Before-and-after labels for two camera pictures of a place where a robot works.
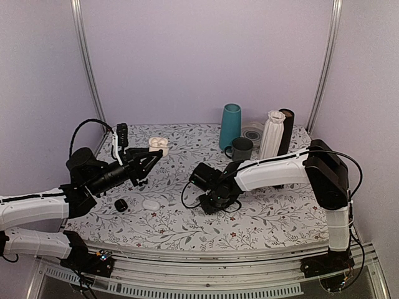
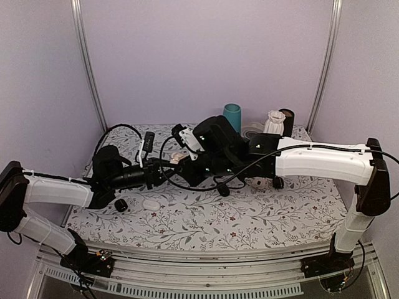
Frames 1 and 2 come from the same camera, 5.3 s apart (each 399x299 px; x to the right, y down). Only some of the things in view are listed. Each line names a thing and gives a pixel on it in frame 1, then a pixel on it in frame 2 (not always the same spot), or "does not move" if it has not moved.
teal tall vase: x=230 y=125 does not move
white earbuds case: x=157 y=143 -> x=176 y=157
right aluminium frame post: x=336 y=12 does not move
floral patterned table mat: x=163 y=208 does not move
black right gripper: x=209 y=210 -> x=189 y=174
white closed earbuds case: x=151 y=205 does not move
